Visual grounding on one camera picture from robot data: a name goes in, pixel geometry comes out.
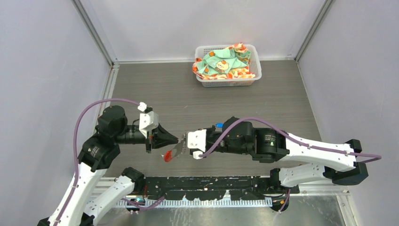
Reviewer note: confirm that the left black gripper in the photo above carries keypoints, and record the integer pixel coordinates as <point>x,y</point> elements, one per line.
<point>156,137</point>

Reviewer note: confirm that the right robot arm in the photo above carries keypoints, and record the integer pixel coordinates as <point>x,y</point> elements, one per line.
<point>320,161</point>

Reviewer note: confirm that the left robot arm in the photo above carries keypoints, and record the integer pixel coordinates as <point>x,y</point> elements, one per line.
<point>95,158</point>

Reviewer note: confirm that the colourful patterned cloth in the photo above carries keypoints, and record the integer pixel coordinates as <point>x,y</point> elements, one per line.
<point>229,63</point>

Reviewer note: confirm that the white plastic basket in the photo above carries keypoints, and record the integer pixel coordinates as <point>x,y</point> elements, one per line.
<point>254,66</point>

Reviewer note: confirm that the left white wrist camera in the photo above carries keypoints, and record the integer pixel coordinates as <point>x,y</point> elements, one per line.
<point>148,120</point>

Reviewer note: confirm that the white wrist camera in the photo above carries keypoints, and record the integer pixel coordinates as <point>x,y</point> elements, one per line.
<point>148,120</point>
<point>196,142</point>

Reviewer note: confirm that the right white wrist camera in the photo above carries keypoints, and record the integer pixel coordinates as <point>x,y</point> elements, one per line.
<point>196,142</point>

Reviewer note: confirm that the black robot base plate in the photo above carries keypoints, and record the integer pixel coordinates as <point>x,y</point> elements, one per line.
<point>207,188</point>

